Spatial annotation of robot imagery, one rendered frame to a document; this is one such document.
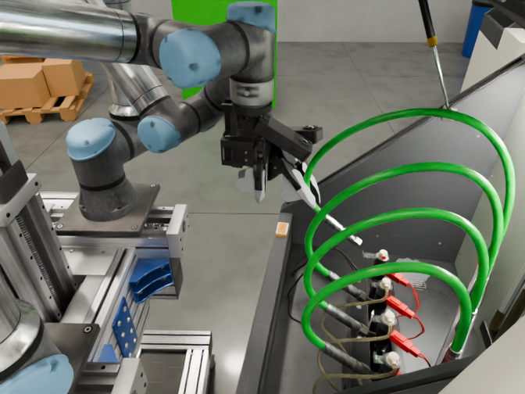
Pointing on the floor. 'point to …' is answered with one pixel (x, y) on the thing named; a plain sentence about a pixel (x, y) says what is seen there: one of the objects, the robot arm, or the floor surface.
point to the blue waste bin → (474, 25)
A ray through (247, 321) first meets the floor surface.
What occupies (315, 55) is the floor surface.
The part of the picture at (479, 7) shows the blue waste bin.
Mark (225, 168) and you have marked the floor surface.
